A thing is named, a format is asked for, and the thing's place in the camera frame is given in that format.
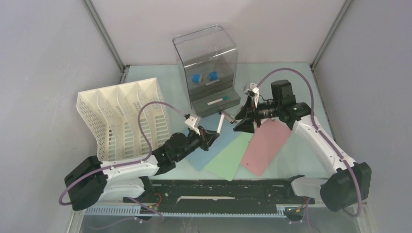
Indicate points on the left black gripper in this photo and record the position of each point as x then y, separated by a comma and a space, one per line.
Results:
206, 138

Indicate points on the teal cap marker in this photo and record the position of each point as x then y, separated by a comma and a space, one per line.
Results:
216, 101

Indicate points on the metal clipboard clip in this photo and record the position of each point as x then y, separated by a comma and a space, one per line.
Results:
228, 117

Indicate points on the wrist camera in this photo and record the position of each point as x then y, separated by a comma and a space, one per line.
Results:
252, 90
192, 121

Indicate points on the blue clipboard sheet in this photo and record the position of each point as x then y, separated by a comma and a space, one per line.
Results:
200, 158

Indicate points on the pink clipboard sheet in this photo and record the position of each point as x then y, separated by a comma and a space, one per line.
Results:
264, 145

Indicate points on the green clipboard sheet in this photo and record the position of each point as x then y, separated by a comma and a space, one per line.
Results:
226, 163

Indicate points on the purple cap marker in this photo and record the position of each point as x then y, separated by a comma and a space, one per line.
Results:
221, 120

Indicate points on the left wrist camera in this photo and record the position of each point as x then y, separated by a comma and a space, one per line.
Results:
192, 121

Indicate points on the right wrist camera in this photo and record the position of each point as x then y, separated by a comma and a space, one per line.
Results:
252, 90

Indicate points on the white plastic file rack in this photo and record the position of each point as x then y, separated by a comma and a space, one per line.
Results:
125, 119

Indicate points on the clear plastic drawer box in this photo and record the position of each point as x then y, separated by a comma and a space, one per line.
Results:
203, 51

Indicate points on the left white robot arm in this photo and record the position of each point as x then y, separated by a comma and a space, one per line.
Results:
94, 180

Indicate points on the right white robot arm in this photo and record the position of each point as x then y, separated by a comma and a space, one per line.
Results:
348, 181

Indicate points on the blue eraser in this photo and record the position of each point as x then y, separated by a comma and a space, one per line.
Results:
196, 78
212, 76

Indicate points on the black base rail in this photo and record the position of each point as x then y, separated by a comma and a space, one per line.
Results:
221, 197

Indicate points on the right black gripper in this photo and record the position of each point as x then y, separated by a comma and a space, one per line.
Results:
249, 113

